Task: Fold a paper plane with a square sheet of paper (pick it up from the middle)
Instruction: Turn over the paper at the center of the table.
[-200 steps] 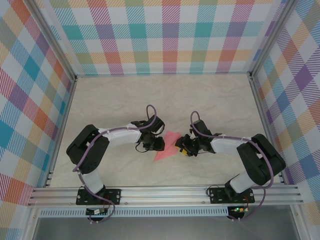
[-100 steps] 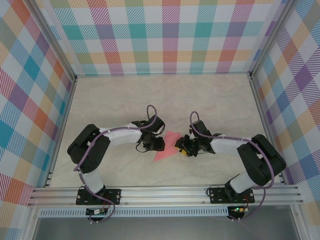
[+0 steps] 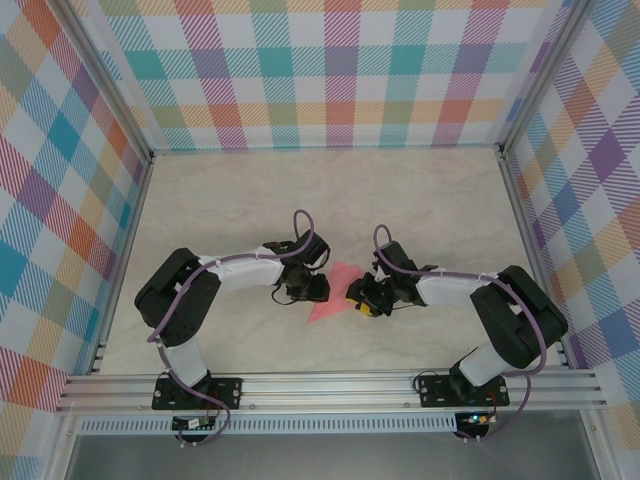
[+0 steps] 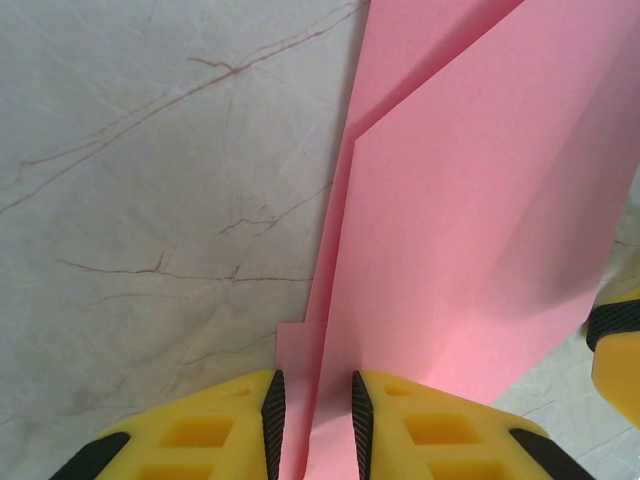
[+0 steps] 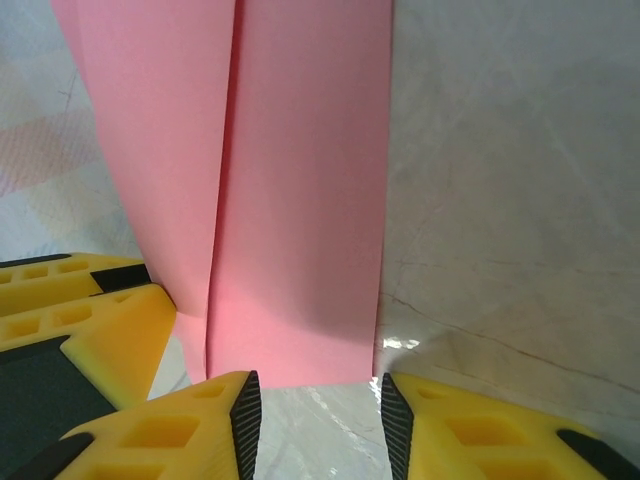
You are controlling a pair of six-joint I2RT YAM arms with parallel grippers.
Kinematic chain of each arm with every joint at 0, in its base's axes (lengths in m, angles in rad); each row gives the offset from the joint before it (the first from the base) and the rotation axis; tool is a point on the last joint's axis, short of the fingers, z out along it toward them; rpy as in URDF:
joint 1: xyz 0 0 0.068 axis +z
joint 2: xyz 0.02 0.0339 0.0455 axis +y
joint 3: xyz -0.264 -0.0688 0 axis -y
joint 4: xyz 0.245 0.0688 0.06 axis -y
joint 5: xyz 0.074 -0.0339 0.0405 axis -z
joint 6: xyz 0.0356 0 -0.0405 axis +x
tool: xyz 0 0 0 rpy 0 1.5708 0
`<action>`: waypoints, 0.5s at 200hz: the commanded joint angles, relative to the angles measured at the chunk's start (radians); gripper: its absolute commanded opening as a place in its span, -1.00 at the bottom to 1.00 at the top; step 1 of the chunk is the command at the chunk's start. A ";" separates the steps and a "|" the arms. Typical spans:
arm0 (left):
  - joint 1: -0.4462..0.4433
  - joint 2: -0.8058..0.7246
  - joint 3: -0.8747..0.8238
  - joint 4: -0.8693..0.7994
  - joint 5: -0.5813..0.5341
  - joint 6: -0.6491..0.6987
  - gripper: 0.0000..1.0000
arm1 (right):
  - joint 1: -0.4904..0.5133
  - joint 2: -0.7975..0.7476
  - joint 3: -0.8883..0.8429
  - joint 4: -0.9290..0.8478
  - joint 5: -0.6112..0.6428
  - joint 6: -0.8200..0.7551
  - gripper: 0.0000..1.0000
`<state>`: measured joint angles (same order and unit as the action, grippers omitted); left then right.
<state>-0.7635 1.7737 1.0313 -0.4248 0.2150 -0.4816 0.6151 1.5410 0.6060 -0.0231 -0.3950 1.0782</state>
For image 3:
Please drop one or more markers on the aluminium side rail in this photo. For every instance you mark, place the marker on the aluminium side rail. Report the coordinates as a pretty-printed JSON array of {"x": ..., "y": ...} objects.
[
  {"x": 535, "y": 265},
  {"x": 123, "y": 265}
]

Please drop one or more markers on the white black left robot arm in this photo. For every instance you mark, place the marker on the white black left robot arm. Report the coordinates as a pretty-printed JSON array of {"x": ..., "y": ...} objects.
[{"x": 250, "y": 272}]

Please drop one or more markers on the pink square paper sheet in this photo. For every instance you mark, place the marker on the pink square paper sheet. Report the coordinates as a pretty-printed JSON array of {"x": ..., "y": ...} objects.
[{"x": 342, "y": 275}]

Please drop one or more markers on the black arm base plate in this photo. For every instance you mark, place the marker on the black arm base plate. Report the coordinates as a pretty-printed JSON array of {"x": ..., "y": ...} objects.
[
  {"x": 230, "y": 392},
  {"x": 430, "y": 392}
]

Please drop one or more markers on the small circuit board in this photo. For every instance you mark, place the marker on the small circuit board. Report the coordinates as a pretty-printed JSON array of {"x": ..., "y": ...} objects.
[
  {"x": 477, "y": 419},
  {"x": 192, "y": 424}
]

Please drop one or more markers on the grey metal panel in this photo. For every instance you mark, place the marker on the grey metal panel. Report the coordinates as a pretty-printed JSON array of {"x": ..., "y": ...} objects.
[{"x": 325, "y": 457}]

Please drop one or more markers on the aluminium frame post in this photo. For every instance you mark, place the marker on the aluminium frame post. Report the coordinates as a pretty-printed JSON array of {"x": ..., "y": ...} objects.
[
  {"x": 539, "y": 75},
  {"x": 109, "y": 82}
]

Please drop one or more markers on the aluminium mounting rail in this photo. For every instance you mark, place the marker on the aluminium mounting rail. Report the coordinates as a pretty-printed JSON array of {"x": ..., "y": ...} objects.
[{"x": 325, "y": 392}]

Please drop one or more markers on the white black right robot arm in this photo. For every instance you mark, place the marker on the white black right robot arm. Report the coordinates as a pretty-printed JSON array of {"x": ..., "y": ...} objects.
[{"x": 445, "y": 295}]

